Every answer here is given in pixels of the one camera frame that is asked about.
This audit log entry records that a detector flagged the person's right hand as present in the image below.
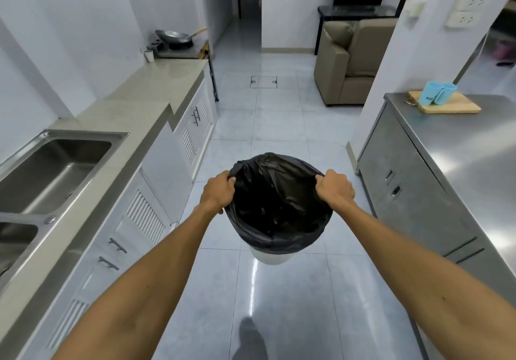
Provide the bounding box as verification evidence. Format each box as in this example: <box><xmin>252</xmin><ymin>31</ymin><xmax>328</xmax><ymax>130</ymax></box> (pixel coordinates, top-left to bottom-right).
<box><xmin>314</xmin><ymin>169</ymin><xmax>356</xmax><ymax>211</ymax></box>

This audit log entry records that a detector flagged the person's left hand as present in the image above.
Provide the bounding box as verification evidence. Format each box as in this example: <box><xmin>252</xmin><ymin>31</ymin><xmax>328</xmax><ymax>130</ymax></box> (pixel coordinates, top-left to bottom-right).
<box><xmin>199</xmin><ymin>170</ymin><xmax>237</xmax><ymax>215</ymax></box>

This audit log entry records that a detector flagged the black trash bag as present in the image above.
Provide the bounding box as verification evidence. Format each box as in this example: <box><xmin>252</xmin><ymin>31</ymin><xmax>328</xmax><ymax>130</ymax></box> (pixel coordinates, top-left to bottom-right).
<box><xmin>224</xmin><ymin>153</ymin><xmax>334</xmax><ymax>251</ymax></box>

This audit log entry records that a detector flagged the person's left forearm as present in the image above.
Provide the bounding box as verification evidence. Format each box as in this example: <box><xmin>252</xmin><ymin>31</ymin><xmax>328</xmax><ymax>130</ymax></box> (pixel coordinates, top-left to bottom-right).
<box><xmin>52</xmin><ymin>202</ymin><xmax>223</xmax><ymax>360</ymax></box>

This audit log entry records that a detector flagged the person's right forearm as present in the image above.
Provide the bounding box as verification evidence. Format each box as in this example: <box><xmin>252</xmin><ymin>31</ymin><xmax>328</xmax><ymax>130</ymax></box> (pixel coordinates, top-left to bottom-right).
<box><xmin>332</xmin><ymin>199</ymin><xmax>516</xmax><ymax>360</ymax></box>

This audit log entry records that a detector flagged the white trash bin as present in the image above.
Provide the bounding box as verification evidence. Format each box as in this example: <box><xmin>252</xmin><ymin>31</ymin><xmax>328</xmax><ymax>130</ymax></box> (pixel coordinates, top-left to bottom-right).
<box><xmin>241</xmin><ymin>238</ymin><xmax>309</xmax><ymax>266</ymax></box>

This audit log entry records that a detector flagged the floor drain hatch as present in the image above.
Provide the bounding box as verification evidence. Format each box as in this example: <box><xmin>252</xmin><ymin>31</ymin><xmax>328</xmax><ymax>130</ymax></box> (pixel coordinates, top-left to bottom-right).
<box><xmin>250</xmin><ymin>75</ymin><xmax>278</xmax><ymax>89</ymax></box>

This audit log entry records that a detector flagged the white kitchen counter cabinet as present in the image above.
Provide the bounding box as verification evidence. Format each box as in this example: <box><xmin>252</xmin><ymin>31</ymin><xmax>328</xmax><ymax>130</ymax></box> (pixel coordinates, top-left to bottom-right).
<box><xmin>0</xmin><ymin>59</ymin><xmax>218</xmax><ymax>360</ymax></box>

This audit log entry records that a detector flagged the beige sofa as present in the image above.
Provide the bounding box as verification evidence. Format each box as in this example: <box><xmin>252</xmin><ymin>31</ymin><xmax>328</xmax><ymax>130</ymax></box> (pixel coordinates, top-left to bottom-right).
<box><xmin>314</xmin><ymin>18</ymin><xmax>399</xmax><ymax>107</ymax></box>

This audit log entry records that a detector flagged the stainless steel cabinet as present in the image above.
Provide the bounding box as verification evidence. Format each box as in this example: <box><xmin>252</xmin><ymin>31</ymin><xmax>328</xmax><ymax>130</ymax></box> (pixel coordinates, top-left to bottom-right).
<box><xmin>357</xmin><ymin>92</ymin><xmax>516</xmax><ymax>360</ymax></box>

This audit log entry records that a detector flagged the light blue plastic cup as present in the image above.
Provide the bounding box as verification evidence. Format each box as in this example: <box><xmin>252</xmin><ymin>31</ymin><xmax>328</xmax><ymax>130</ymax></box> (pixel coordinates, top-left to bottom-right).
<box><xmin>418</xmin><ymin>81</ymin><xmax>444</xmax><ymax>106</ymax></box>
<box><xmin>439</xmin><ymin>83</ymin><xmax>458</xmax><ymax>105</ymax></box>

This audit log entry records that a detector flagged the portable gas stove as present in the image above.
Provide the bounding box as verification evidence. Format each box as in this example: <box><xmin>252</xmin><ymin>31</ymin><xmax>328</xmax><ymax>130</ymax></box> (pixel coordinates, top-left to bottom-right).
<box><xmin>147</xmin><ymin>40</ymin><xmax>210</xmax><ymax>60</ymax></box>

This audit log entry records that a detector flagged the wooden cutting board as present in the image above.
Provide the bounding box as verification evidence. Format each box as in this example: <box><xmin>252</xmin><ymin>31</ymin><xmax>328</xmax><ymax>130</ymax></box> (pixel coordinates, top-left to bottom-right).
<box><xmin>408</xmin><ymin>91</ymin><xmax>482</xmax><ymax>114</ymax></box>

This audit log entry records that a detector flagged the stainless steel double sink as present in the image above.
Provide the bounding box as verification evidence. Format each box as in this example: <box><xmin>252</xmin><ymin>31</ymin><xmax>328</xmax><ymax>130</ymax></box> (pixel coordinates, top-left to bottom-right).
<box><xmin>0</xmin><ymin>129</ymin><xmax>130</xmax><ymax>288</ymax></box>

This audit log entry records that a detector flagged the pink plastic bucket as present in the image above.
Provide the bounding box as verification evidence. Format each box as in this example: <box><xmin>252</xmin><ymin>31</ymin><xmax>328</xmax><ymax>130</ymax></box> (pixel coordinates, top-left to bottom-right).
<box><xmin>494</xmin><ymin>41</ymin><xmax>516</xmax><ymax>63</ymax></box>

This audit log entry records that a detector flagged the steel wok with wooden handle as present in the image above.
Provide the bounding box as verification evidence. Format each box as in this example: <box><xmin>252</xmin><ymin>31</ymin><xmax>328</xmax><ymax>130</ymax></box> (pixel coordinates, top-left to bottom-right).
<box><xmin>155</xmin><ymin>28</ymin><xmax>208</xmax><ymax>47</ymax></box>

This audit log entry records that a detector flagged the white wall power socket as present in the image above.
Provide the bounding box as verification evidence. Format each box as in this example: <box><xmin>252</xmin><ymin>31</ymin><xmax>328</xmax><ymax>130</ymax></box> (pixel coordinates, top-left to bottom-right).
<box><xmin>456</xmin><ymin>0</ymin><xmax>495</xmax><ymax>12</ymax></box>
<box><xmin>445</xmin><ymin>11</ymin><xmax>482</xmax><ymax>28</ymax></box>

